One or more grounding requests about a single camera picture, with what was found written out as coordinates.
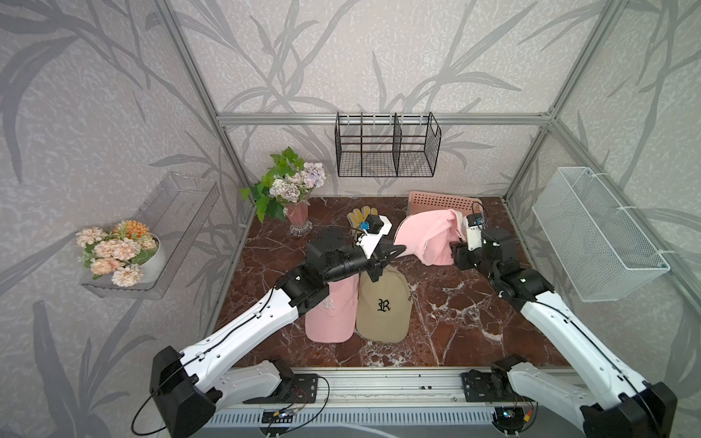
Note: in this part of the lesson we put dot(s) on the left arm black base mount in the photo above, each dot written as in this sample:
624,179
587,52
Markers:
301,388

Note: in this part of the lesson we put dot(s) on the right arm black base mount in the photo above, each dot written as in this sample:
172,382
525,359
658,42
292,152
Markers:
487,387

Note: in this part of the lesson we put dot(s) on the pink glass vase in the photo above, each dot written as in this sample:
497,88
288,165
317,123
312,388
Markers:
298,215

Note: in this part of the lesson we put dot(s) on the white pot peach flowers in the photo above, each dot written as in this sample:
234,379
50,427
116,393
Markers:
128,253

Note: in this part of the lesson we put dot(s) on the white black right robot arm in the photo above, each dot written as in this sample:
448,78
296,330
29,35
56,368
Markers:
615,400

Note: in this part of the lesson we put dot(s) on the black wire wall basket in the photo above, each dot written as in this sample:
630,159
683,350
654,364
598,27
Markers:
386,146

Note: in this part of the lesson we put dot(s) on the white mesh wall basket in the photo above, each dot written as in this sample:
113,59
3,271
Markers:
605,253

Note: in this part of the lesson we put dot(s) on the pink baseball cap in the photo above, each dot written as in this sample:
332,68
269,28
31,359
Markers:
334,319

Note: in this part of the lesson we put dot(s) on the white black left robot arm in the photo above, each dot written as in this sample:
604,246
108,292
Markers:
186,386

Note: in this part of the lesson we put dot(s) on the yellow white work gloves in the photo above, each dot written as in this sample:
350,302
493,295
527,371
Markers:
359,215

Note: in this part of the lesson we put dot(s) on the beige baseball cap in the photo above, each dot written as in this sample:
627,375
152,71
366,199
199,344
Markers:
384,307

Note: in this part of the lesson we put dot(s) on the green and lilac flower bouquet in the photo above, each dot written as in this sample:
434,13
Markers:
290,180

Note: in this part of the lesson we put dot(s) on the clear acrylic wall shelf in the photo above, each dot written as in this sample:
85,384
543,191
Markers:
175,212

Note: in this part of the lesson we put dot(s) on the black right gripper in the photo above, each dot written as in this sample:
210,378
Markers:
459,255

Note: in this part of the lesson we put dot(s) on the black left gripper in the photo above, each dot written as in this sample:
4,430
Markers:
375,263

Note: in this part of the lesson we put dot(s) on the pink plastic basket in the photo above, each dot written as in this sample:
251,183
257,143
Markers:
420,202

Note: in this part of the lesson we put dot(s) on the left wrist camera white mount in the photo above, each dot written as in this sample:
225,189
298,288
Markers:
373,233

